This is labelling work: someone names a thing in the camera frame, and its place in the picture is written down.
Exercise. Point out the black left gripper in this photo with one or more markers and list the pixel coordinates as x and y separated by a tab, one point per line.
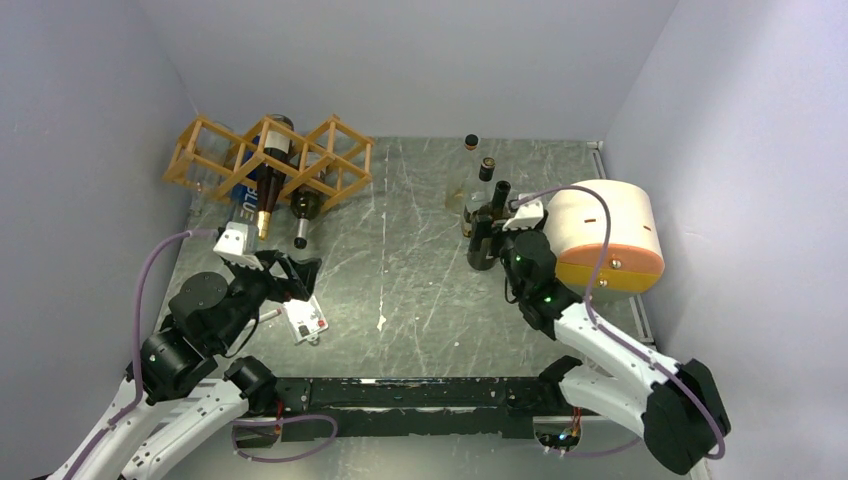
301	274

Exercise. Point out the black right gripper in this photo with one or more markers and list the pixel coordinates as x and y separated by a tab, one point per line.
495	230

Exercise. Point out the dark green wine bottle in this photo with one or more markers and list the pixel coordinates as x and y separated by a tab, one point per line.
496	207

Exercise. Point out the clear whisky bottle black label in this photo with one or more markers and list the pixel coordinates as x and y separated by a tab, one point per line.
477	191

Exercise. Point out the clear round glass bottle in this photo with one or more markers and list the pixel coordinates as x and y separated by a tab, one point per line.
460	167

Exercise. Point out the dark bottle silver cap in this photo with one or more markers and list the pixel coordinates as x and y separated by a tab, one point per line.
306	204

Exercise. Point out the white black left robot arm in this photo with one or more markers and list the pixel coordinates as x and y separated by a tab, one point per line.
166	405

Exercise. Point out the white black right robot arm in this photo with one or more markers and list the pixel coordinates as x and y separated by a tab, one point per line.
674	408

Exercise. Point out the blue labelled clear bottle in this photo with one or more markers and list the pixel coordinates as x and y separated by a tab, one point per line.
243	204

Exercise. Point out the red wine bottle gold cap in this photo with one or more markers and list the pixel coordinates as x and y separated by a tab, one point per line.
270	180

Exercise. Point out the wooden wine rack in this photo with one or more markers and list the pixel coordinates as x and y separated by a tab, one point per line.
334	158

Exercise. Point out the clear plastic blister package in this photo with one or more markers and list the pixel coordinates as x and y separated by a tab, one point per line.
306	320

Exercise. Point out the white pink marker pen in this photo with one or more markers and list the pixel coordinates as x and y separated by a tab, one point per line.
265	317

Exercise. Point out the cream orange cylindrical drawer box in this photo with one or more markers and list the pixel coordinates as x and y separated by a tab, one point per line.
579	235

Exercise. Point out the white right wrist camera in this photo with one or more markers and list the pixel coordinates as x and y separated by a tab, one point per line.
526	217

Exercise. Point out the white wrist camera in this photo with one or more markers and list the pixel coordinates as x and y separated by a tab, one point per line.
526	217
237	245

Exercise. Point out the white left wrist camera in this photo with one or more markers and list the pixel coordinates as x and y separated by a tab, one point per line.
237	245

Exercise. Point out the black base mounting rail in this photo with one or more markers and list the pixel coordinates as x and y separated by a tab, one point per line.
383	407

